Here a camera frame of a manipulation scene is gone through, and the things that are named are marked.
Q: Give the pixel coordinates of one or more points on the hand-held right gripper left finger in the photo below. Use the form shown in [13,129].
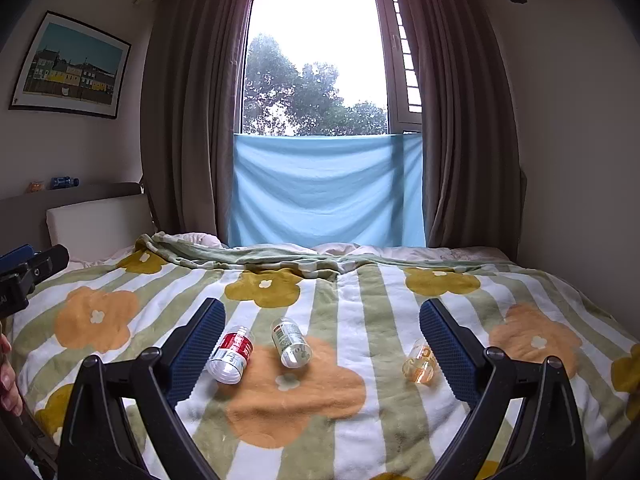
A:
[197,355]

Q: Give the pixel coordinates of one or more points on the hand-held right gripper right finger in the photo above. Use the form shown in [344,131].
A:
[447,355]

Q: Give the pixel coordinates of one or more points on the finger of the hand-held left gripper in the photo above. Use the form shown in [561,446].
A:
[15,256]
[50,260]

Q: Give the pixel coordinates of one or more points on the orange label clear cup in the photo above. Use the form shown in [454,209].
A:
[420,362]

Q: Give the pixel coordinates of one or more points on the red label clear cup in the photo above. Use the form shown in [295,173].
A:
[231,355]

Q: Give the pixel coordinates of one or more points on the white label plastic bottle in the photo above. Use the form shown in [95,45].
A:
[291,342]

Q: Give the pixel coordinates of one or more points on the person's left hand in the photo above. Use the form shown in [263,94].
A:
[7,380]

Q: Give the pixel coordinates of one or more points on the grey bed headboard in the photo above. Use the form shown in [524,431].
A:
[30,200]

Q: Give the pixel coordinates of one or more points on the white headboard cushion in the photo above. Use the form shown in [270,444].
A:
[95,220]

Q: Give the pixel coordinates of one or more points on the small orange figurine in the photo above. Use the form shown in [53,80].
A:
[35,187]

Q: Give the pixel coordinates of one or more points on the blue toy car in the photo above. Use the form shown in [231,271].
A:
[64,182]

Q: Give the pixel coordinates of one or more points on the floral striped blanket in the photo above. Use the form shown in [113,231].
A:
[325,410]

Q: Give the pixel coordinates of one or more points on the framed houses picture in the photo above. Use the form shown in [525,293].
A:
[70,65]

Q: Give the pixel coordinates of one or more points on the brown curtain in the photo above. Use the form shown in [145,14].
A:
[190,110]
[465,110]

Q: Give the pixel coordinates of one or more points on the light blue cloth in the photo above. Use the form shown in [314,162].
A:
[325,190]

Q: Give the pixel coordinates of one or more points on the window frame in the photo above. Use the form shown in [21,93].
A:
[395,60]

